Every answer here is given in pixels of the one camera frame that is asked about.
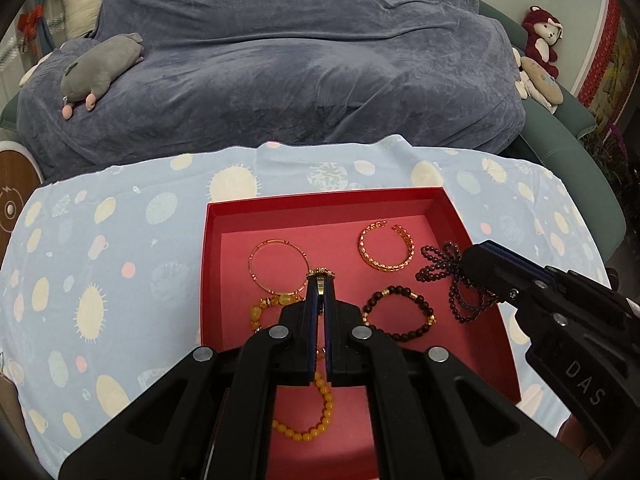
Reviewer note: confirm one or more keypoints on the light blue printed sheet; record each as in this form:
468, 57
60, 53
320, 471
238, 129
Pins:
125, 310

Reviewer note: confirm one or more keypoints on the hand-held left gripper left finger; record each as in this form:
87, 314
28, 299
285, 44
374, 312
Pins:
314, 305

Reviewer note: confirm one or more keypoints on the beige cookie plush toy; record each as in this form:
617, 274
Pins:
542, 82

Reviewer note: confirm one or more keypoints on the pale curtain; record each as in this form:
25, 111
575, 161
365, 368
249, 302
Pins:
30, 45

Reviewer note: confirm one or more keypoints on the red cardboard box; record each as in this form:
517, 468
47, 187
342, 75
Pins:
235, 230

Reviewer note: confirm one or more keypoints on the grey-blue velvet blanket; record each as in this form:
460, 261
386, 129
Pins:
300, 60

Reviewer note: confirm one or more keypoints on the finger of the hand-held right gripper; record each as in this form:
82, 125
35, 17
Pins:
495, 275
525, 259

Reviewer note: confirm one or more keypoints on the thin gold bangle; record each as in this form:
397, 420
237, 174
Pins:
250, 265

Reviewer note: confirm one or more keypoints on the green sofa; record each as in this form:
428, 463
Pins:
575, 160

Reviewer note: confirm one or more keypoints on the white appliance with wooden disc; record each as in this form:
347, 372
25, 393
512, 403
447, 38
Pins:
15, 195

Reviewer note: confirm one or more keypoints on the red bow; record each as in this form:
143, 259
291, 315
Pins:
30, 16

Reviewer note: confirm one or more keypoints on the red monkey plush toy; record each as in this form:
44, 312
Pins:
542, 35

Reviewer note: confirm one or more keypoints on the red patterned wall hanging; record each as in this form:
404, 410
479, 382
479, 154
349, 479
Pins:
610, 85

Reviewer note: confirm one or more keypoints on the gold leaf cuff bangle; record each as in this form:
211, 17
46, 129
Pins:
362, 250

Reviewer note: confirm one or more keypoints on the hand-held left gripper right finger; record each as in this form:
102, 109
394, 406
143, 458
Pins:
328, 310

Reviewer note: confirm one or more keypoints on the person's right hand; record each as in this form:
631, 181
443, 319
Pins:
575, 435

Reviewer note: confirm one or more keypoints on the grey plush mouse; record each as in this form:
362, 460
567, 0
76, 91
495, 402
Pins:
95, 70

